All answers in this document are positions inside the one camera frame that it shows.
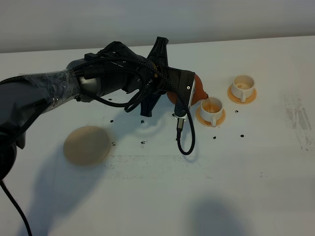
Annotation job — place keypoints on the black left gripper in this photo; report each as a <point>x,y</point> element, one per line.
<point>120,68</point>

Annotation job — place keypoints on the brown clay teapot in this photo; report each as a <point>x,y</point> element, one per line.
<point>198,95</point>

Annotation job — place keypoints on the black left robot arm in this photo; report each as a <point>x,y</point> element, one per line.
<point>24,98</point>

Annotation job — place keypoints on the beige round teapot coaster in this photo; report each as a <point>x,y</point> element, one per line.
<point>86,146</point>

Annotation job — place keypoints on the near orange saucer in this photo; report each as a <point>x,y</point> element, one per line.
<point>206,123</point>

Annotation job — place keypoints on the orange saucer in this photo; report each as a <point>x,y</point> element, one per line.
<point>238,101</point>
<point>206,123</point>

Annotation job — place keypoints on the near white teacup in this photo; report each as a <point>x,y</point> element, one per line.
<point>211,110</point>

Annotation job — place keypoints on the white teacup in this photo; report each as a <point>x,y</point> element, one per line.
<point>242,87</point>
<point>211,110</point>

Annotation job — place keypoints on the far orange saucer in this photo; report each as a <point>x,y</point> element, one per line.
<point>238,101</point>

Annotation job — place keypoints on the far white teacup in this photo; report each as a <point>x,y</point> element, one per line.
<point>242,87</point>

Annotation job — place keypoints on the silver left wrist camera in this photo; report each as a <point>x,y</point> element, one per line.
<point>186,89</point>

